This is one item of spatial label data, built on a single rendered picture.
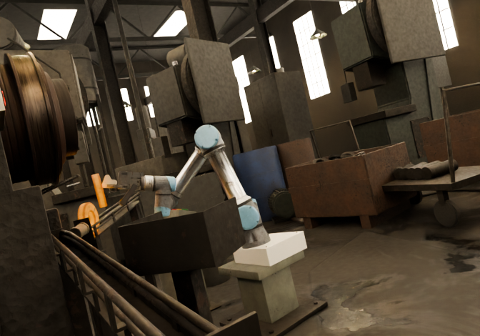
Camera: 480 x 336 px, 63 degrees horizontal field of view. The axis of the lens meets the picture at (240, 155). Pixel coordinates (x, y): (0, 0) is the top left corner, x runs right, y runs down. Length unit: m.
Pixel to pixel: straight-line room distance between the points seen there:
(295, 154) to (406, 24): 2.48
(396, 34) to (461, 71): 7.69
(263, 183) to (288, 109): 1.85
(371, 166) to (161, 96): 3.00
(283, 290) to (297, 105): 4.66
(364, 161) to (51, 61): 3.11
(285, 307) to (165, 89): 3.74
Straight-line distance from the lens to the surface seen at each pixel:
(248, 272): 1.91
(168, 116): 5.24
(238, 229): 1.12
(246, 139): 8.90
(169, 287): 2.31
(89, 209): 2.01
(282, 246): 1.95
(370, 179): 3.38
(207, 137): 1.84
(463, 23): 13.56
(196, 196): 3.99
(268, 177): 4.75
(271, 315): 2.02
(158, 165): 5.47
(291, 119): 6.25
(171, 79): 5.16
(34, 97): 1.35
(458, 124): 4.63
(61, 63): 4.37
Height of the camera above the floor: 0.82
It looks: level
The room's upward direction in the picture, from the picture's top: 13 degrees counter-clockwise
